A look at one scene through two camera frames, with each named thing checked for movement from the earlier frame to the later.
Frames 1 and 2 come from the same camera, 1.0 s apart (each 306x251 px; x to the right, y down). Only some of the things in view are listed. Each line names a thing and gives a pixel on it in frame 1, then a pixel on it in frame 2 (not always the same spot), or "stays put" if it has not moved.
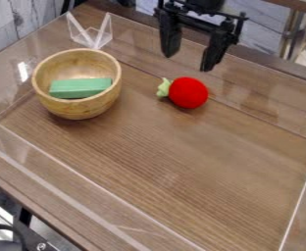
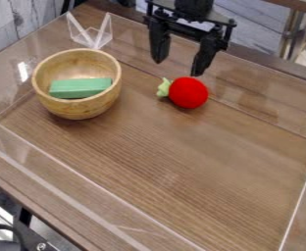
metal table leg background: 299,28 stays put
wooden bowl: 78,82 stays put
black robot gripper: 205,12 -> 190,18
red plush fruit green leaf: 186,91 stays put
